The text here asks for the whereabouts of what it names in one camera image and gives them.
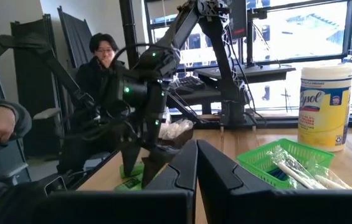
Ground person's forearm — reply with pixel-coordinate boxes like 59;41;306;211
0;98;33;153

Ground white cotton bag black print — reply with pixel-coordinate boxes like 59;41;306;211
159;119;194;140

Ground computer monitor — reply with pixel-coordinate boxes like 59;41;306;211
230;0;248;40

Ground black aluminium table frame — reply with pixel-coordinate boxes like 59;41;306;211
191;112;352;138

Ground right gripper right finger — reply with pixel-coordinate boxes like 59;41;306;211
197;139;275;224

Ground yellow Lysol wipes canister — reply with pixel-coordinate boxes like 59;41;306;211
297;63;352;152

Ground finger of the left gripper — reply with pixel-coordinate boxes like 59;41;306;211
141;146;181;189
121;144;141;177

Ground black folding panel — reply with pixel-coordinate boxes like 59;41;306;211
57;6;95;69
10;14;59;156

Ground green plastic basket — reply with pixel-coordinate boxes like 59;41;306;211
235;138;336;190

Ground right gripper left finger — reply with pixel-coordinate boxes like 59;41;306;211
146;139;198;192

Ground black smartphone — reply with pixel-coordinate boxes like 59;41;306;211
44;175;68;196

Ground black keyboard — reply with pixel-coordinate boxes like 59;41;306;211
178;76;207;91

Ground person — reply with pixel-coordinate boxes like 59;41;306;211
66;32;130;131

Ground black desk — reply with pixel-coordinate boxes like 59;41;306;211
166;65;297;114

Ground bagged toothbrush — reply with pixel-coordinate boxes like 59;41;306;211
306;158;352;190
265;145;328;190

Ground black plastic basket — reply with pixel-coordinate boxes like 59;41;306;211
158;127;195;149

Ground black angled support bar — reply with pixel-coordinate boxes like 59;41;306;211
0;34;97;108

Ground large window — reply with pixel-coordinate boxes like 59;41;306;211
144;0;352;114

